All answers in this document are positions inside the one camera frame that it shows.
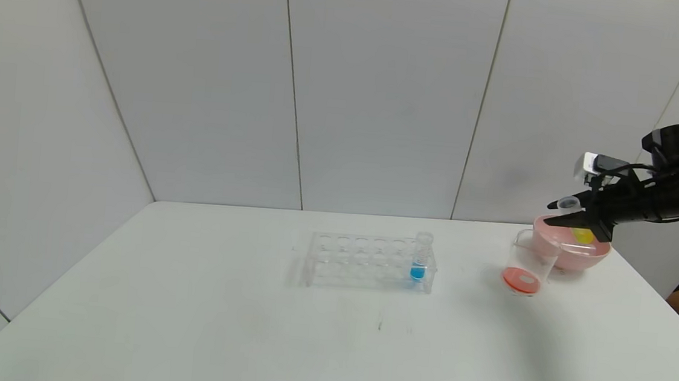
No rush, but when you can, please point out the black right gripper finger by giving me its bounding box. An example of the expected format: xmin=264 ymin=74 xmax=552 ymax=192
xmin=544 ymin=209 xmax=594 ymax=231
xmin=547 ymin=188 xmax=593 ymax=213

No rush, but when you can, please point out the test tube with red pigment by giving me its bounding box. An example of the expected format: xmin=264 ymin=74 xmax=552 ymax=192
xmin=559 ymin=241 xmax=597 ymax=258

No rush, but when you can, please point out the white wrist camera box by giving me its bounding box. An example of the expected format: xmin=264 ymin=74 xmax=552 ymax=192
xmin=573 ymin=151 xmax=631 ymax=191

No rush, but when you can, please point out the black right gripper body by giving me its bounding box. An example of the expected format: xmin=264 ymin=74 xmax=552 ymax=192
xmin=582 ymin=179 xmax=661 ymax=248

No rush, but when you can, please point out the clear plastic beaker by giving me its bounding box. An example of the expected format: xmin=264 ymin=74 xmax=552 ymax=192
xmin=500 ymin=228 xmax=562 ymax=300

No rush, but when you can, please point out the clear acrylic test tube rack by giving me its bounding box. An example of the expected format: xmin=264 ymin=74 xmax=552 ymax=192
xmin=301 ymin=229 xmax=439 ymax=296

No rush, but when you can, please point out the test tube with blue pigment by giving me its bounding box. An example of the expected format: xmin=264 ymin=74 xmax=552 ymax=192
xmin=410 ymin=231 xmax=435 ymax=283

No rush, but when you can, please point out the pink bowl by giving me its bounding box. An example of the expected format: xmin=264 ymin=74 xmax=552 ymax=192
xmin=529 ymin=214 xmax=613 ymax=275

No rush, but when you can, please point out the test tube with yellow pigment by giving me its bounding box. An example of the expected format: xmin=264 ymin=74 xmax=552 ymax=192
xmin=555 ymin=196 xmax=599 ymax=245

